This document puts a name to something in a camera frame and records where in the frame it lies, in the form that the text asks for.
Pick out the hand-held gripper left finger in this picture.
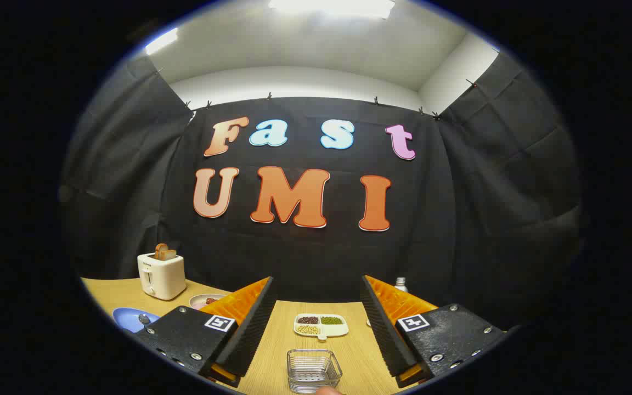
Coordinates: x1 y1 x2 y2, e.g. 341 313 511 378
134 276 278 388

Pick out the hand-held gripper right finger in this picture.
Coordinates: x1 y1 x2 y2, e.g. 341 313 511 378
360 275 507 389

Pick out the round white food plate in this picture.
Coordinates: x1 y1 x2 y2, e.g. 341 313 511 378
189 294 229 311

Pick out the white divided dish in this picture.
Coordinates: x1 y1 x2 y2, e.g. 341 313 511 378
294 313 349 341

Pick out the white toaster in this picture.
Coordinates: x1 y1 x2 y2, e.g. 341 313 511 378
137 252 187 301

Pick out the blue plate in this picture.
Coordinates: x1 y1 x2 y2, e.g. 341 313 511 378
112 307 160 334

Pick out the ceiling light panel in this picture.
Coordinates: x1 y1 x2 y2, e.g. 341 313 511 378
268 0 396 20

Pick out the metal wire cutlery basket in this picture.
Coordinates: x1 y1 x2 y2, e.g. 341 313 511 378
286 349 343 394

